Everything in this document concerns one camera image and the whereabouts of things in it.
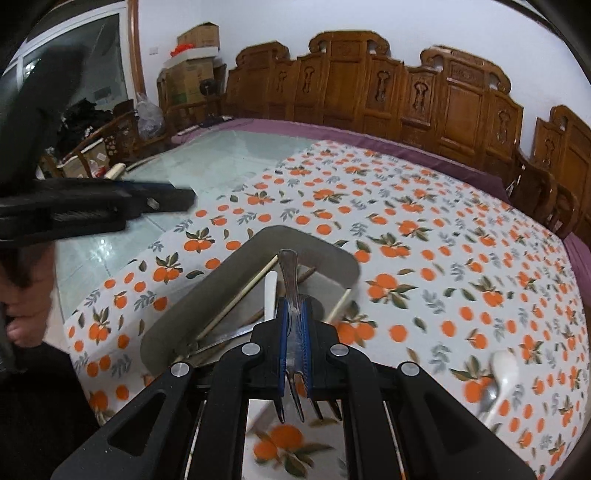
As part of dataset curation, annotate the dark wooden chopstick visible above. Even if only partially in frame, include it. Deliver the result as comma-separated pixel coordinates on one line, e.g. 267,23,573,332
239,266,318,328

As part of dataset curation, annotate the metal fork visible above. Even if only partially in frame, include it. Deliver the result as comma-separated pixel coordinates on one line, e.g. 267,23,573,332
271,249,342,422

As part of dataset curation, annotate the white plastic soup spoon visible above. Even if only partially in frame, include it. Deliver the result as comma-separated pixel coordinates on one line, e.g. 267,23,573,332
481,351,520,428

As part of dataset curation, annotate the left forearm dark sleeve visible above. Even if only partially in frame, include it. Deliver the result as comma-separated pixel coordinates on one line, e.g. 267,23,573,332
1,343,99,479

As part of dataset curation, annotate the person's left hand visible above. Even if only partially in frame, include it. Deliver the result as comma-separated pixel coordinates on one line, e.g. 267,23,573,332
1,243,56,348

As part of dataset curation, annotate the rectangular metal tray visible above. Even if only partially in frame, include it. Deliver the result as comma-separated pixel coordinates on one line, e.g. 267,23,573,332
140,226,361,376

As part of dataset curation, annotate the glass sliding door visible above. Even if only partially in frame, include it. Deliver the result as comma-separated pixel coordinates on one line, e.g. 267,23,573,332
0,0,139,153

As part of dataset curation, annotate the large cardboard box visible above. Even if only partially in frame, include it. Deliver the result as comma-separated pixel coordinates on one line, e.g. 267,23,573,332
156,58,214,111

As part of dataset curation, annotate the small black desk fan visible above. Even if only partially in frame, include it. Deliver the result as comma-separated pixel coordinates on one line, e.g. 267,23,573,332
199,78,218,98

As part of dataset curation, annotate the cardboard box top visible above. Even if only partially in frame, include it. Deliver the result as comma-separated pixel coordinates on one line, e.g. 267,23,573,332
177,22,221,49

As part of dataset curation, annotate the orange print tablecloth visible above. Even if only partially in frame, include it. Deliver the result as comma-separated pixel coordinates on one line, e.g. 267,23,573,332
64,141,589,479

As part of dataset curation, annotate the carved wooden sofa bench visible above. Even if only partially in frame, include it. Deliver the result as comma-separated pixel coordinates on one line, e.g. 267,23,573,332
158,30,560,222

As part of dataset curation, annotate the purple armchair cushion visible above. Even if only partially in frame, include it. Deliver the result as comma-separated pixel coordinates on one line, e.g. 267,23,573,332
563,233,591,305

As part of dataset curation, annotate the carved wooden armchair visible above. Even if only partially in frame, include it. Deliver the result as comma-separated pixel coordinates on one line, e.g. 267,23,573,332
533,105,591,246

